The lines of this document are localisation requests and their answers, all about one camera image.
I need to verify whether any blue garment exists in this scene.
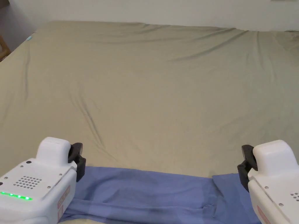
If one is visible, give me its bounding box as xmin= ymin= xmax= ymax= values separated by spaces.
xmin=61 ymin=166 xmax=261 ymax=224

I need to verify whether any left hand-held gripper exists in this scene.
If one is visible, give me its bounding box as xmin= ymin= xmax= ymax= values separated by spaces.
xmin=0 ymin=137 xmax=87 ymax=224

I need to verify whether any bed with beige sheet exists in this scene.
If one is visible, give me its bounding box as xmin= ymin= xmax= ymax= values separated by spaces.
xmin=0 ymin=20 xmax=299 ymax=224

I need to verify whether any wooden chair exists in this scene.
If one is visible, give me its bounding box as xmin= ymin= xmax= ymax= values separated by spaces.
xmin=0 ymin=35 xmax=12 ymax=63

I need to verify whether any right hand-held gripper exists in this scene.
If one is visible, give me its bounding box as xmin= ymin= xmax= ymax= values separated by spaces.
xmin=237 ymin=139 xmax=299 ymax=224

